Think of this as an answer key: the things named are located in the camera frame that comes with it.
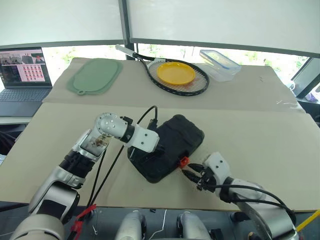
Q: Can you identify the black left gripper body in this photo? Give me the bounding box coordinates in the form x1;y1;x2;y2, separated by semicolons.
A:
152;142;166;158

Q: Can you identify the thin white cord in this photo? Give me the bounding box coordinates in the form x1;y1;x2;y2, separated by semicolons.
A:
149;209;168;240

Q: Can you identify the green silicone mat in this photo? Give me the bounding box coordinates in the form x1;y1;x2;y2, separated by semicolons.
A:
66;58;124;97

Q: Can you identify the yellow plastic plate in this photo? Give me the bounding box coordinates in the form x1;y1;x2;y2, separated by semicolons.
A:
156;62;196;86

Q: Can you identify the silver rounded housing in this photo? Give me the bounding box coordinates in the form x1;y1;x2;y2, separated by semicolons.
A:
176;211;211;240
116;211;147;240

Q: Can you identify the dark window frame post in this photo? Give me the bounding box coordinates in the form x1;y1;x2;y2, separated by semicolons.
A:
118;0;138;61

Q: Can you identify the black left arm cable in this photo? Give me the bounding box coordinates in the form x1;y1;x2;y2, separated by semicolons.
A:
86;105;159;211

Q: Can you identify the white window blind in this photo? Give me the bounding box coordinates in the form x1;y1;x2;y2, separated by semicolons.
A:
126;0;320;55
0;0;126;47

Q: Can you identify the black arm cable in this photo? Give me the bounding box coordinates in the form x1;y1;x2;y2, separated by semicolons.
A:
212;183;297;226
86;105;159;211

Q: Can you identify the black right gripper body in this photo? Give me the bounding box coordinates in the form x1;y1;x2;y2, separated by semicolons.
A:
196;167;218;194

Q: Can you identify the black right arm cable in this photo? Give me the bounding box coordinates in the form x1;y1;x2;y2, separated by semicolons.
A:
212;183;297;226

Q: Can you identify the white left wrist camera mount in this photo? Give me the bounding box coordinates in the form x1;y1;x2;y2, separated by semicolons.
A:
124;126;160;154

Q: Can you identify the black tennis racket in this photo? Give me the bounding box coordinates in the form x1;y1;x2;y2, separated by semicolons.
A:
115;44;210;97

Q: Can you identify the white side desk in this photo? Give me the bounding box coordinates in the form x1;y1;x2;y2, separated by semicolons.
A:
0;115;34;126

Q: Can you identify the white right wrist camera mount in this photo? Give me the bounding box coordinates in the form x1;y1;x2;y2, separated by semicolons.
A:
202;151;234;191

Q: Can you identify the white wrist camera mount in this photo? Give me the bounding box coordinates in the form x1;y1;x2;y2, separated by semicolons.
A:
124;126;160;154
202;151;234;191

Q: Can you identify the dark grey laptop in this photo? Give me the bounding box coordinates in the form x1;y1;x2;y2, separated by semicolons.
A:
0;46;54;118

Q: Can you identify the beige table cover sheet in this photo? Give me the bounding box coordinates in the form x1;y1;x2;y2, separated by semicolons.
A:
41;57;305;114
0;102;320;212

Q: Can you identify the red tape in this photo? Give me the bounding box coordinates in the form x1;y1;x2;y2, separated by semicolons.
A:
70;203;97;234

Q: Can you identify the clear container with blue lid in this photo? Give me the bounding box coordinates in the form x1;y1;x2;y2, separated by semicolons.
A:
199;49;243;83

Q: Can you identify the black zippered pouch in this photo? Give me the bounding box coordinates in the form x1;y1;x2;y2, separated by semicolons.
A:
127;114;205;184

